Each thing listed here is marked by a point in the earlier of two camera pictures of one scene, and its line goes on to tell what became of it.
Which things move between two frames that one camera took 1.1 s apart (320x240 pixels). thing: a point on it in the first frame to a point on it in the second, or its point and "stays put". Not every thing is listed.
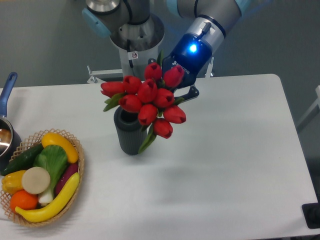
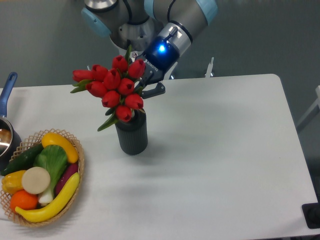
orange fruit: x=23 y=199 stays put
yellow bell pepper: x=12 y=182 stays put
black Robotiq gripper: x=190 y=52 to x=159 y=56
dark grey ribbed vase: x=132 y=134 stays put
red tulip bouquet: x=151 y=99 to x=117 y=86
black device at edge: x=311 y=213 stays put
